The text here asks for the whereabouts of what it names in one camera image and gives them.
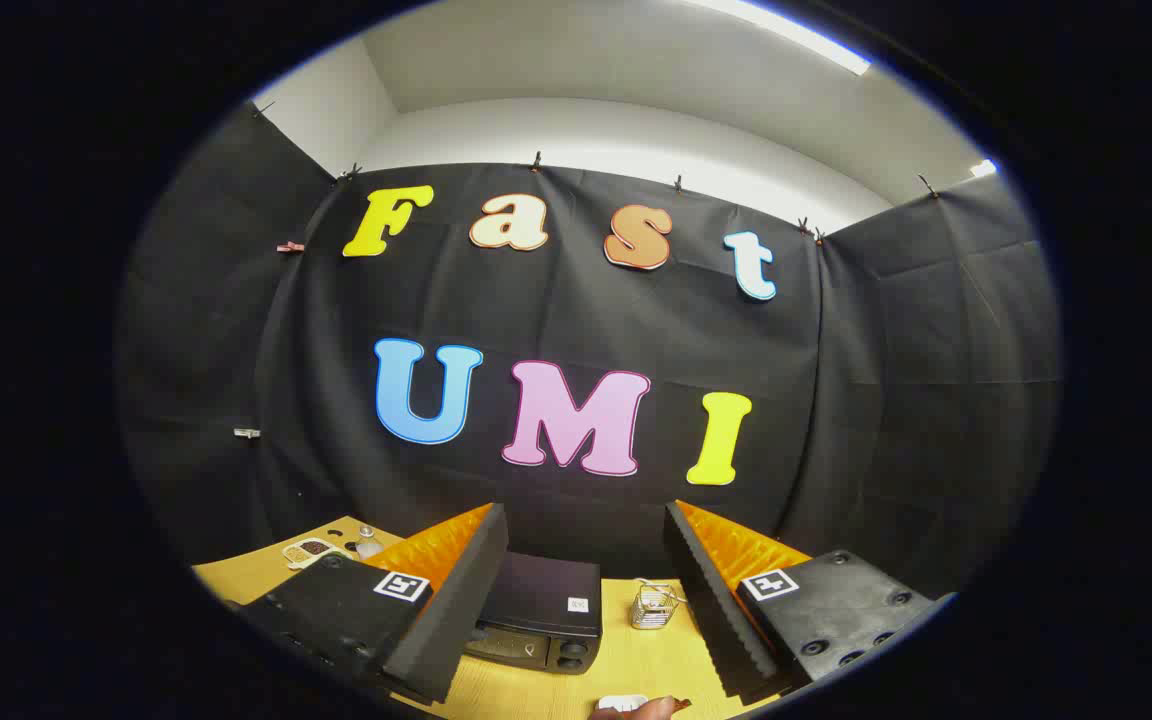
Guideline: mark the white ribbed tray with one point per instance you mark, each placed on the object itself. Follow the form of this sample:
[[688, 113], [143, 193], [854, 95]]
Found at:
[[621, 703]]

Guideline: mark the glass shaker bottle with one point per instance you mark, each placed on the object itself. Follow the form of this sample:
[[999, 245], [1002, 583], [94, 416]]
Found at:
[[368, 545]]

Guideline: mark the divided condiment dish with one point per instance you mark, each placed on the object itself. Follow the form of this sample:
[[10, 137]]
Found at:
[[314, 548]]

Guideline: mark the small ceiling light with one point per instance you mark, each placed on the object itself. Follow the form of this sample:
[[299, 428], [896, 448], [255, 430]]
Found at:
[[982, 168]]

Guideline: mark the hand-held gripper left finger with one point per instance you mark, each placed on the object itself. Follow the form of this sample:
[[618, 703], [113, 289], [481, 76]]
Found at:
[[456, 620]]

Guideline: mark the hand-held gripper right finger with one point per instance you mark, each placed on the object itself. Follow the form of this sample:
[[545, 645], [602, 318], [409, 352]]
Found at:
[[716, 610]]

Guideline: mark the black toaster oven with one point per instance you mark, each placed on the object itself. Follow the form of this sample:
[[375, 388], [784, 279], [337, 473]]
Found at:
[[546, 600]]

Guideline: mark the long ceiling light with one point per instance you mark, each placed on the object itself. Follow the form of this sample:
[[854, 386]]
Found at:
[[806, 38]]

